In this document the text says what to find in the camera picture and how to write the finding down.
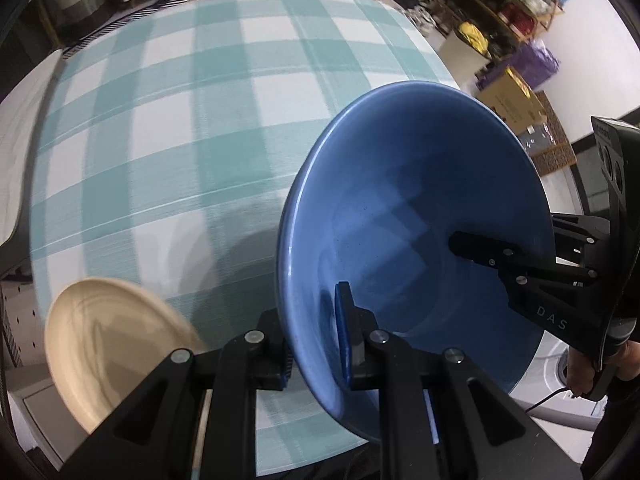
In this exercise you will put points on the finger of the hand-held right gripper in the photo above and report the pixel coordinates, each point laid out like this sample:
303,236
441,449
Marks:
480,250
580,240

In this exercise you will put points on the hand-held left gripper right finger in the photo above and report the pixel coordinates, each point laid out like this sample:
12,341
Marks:
342,330

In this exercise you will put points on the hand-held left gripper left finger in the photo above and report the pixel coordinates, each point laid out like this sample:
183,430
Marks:
270,350

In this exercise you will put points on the blue bowl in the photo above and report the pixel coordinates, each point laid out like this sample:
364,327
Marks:
400,185

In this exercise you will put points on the beige plate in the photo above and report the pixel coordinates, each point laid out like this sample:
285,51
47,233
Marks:
110,350

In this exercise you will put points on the person's right hand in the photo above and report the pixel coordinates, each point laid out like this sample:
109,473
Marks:
580,370

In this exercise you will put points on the brown patterned box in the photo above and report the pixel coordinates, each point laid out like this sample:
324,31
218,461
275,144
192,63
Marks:
555,155

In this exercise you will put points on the white washing machine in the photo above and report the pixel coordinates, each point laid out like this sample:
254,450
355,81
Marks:
545,360

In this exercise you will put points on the brown cardboard box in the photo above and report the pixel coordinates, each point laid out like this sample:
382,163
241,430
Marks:
510,102

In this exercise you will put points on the purple plastic bag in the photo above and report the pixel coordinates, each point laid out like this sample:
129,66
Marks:
535,62

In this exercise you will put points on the cream trash bin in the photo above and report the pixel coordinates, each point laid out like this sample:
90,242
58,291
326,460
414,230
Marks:
460,65

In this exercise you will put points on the person's dark clothing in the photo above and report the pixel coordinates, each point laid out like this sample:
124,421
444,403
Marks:
615,440

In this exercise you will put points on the yellow plastic bag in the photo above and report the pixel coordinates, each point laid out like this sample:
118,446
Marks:
472,35

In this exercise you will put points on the wooden shoe rack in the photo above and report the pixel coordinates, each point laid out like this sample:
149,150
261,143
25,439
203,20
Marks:
549,19

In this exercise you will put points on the red shoes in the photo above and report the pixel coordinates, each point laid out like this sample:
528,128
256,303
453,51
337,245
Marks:
517,17

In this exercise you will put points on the marble top coffee table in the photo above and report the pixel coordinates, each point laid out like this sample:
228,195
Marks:
20,150

